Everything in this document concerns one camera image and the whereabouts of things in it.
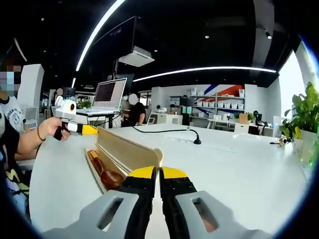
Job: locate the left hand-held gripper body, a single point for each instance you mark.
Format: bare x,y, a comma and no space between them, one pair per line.
64,109

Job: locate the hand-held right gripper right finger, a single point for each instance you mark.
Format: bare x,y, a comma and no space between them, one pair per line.
224,224

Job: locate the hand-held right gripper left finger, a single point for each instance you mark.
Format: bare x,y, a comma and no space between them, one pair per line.
104,224

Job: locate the beige cutlery case lid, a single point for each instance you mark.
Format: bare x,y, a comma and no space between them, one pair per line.
124,149

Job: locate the beige cutlery case base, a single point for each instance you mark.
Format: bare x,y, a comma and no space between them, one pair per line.
96,174

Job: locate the brown wooden spoon utensil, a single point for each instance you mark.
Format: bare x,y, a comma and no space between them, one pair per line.
112,179

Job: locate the person's left hand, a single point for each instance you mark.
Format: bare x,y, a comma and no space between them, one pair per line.
49,128

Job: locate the laptop stand table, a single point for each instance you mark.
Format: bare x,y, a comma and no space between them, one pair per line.
104,114

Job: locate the white laptop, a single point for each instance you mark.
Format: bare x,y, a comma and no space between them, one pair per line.
107,94

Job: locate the person's printed dark shirt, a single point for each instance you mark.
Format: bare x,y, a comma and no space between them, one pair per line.
10,159

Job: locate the curved ceiling light strip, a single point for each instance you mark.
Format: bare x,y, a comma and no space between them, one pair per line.
99,32

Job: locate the ceiling air conditioner unit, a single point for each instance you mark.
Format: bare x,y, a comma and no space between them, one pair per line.
137,57

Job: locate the white office desk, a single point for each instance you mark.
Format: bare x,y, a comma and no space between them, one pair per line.
234,125

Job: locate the small white desk gadget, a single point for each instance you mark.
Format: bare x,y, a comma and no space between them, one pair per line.
281,140

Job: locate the cardboard box with plant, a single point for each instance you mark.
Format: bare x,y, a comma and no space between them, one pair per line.
243,119

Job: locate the white plant pot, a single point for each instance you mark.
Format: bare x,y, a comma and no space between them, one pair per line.
305,144

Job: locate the storage shelf with white bins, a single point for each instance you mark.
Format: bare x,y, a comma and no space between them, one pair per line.
211,104

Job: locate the straight ceiling light strip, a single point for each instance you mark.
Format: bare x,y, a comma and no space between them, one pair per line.
199,69

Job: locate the green potted plant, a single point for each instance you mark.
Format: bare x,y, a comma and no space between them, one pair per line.
304,112

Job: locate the ceiling spotlight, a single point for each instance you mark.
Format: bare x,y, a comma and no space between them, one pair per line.
268,35

